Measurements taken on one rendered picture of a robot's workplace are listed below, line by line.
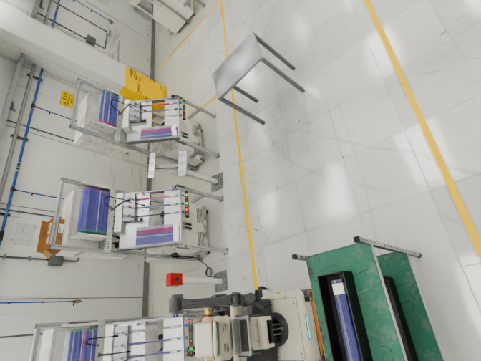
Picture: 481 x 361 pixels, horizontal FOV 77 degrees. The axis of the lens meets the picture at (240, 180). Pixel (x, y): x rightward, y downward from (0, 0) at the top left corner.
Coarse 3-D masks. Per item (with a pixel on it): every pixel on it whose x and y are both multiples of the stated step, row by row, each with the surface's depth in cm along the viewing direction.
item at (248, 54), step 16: (240, 48) 343; (256, 48) 322; (272, 48) 357; (224, 64) 359; (240, 64) 335; (256, 64) 320; (272, 64) 325; (288, 64) 379; (224, 80) 351; (288, 80) 347
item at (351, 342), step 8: (336, 280) 178; (336, 288) 177; (344, 288) 175; (336, 296) 176; (344, 296) 173; (336, 304) 175; (344, 304) 172; (344, 312) 171; (344, 320) 170; (352, 320) 168; (344, 328) 169; (352, 328) 166; (344, 336) 168; (352, 336) 165; (344, 344) 167; (352, 344) 164; (352, 352) 163; (360, 352) 162; (352, 360) 162; (360, 360) 159
